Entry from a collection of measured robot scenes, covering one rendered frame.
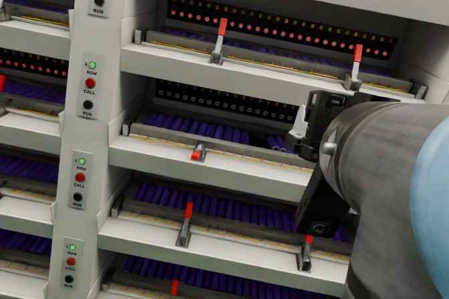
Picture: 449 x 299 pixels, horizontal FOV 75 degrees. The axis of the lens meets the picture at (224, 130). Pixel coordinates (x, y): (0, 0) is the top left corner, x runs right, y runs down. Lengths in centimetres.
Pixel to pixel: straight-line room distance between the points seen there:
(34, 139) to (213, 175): 37
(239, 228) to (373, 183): 56
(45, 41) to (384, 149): 62
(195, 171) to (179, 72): 20
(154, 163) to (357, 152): 47
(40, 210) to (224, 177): 42
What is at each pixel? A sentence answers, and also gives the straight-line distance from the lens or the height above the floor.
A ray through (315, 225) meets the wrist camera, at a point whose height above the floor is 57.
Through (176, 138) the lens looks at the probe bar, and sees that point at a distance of 64.
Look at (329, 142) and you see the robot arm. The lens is 24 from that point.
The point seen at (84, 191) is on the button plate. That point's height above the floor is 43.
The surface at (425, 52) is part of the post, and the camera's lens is 77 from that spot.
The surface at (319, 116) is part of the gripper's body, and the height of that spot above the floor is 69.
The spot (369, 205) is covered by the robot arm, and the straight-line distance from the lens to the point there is 17.
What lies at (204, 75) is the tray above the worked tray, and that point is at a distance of 57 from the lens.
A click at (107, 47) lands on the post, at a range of 61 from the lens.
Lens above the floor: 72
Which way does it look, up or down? 10 degrees down
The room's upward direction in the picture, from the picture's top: 11 degrees clockwise
